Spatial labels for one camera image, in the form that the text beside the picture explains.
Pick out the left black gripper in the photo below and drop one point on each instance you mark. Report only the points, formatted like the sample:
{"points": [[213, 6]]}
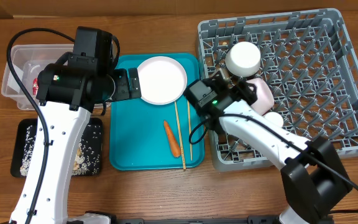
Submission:
{"points": [[122, 91]]}

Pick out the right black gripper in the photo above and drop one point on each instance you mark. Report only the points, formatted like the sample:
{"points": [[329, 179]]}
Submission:
{"points": [[247, 91]]}

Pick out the white upturned bowl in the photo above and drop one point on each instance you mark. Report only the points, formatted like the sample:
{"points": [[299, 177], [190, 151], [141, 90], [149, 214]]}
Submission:
{"points": [[243, 59]]}

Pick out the large pink plate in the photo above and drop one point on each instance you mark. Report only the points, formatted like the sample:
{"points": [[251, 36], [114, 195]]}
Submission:
{"points": [[162, 80]]}

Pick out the white paper cup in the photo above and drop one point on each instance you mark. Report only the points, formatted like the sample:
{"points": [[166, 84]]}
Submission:
{"points": [[275, 118]]}

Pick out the orange carrot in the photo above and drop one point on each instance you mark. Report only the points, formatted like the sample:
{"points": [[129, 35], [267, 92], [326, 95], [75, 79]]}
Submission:
{"points": [[174, 147]]}

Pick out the red snack wrapper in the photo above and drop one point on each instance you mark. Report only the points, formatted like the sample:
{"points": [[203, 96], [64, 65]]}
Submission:
{"points": [[35, 87]]}

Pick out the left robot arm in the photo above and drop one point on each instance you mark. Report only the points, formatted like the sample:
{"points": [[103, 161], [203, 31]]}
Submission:
{"points": [[45, 192]]}

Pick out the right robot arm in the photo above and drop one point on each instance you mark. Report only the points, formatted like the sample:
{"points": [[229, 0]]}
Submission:
{"points": [[313, 176]]}

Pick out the teal plastic tray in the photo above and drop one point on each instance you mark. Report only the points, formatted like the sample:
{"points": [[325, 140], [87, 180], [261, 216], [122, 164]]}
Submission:
{"points": [[138, 140]]}

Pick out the grey dish rack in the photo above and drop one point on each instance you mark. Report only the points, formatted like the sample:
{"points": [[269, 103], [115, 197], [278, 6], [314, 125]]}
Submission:
{"points": [[308, 62]]}

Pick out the food scraps and rice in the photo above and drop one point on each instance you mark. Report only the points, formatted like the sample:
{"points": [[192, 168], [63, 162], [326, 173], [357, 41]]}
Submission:
{"points": [[82, 155]]}

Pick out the black plastic tray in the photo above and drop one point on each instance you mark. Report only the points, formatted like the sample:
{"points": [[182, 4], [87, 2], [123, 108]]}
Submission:
{"points": [[89, 149]]}

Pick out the left wooden chopstick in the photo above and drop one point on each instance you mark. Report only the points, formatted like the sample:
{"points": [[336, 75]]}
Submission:
{"points": [[180, 136]]}

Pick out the clear plastic bin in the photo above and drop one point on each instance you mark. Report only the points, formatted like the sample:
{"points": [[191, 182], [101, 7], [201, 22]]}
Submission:
{"points": [[28, 61]]}

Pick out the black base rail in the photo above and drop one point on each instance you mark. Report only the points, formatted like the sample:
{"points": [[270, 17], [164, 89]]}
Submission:
{"points": [[194, 221]]}

